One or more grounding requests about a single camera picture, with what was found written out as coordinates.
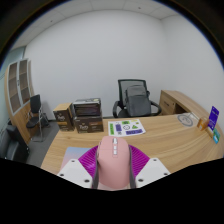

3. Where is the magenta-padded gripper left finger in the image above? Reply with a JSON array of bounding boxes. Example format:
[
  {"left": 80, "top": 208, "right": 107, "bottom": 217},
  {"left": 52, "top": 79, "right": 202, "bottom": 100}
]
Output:
[{"left": 57, "top": 144, "right": 101, "bottom": 190}]

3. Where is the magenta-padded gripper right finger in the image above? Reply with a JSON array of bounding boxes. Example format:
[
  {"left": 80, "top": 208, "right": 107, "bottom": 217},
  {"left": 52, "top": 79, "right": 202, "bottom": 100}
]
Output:
[{"left": 127, "top": 144, "right": 172, "bottom": 190}]

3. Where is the pink computer mouse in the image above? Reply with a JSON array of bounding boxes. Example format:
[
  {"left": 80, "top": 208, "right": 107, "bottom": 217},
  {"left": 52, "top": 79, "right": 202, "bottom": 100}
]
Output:
[{"left": 96, "top": 135, "right": 131, "bottom": 188}]

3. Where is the white sticker sheet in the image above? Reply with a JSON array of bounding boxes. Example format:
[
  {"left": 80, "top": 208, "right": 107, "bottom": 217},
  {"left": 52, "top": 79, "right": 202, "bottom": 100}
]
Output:
[{"left": 107, "top": 118, "right": 147, "bottom": 138}]

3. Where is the tall brown cardboard box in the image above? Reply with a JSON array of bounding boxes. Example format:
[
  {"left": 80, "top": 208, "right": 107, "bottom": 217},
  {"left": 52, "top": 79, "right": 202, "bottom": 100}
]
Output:
[{"left": 52, "top": 102, "right": 76, "bottom": 133}]

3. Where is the black box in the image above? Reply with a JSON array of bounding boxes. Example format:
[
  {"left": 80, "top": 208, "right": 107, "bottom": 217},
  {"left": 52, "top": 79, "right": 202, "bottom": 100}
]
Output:
[{"left": 72, "top": 97, "right": 103, "bottom": 118}]

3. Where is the black sofa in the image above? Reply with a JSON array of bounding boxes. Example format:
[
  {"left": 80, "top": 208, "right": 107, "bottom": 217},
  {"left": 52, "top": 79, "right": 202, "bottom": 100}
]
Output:
[{"left": 0, "top": 123, "right": 31, "bottom": 165}]

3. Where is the orange box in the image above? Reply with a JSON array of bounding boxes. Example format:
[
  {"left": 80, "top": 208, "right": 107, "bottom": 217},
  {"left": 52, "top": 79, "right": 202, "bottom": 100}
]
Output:
[{"left": 196, "top": 116, "right": 210, "bottom": 132}]

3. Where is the small black chair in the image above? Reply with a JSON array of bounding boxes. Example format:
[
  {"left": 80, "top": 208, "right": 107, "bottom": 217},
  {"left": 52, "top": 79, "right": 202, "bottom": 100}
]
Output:
[{"left": 25, "top": 93, "right": 48, "bottom": 142}]

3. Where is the grey backpack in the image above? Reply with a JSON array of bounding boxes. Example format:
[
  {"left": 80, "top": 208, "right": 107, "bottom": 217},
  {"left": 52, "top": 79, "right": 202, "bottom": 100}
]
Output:
[{"left": 124, "top": 84, "right": 153, "bottom": 118}]

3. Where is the green box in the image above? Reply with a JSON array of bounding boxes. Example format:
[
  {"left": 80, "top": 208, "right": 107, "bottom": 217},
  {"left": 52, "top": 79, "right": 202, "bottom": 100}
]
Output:
[{"left": 212, "top": 127, "right": 222, "bottom": 145}]

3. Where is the wooden side desk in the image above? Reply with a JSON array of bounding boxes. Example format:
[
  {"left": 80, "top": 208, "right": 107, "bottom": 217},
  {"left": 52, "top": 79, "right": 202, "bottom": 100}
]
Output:
[{"left": 158, "top": 89, "right": 209, "bottom": 117}]

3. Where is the black mesh office chair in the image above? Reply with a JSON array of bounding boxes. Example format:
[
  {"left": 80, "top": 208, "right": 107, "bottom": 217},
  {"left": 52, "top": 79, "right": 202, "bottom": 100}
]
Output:
[{"left": 112, "top": 78, "right": 163, "bottom": 119}]

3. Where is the wooden shelf unit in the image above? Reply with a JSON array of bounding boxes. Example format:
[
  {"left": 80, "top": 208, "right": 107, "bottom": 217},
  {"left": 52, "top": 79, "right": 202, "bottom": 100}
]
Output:
[{"left": 4, "top": 57, "right": 35, "bottom": 135}]

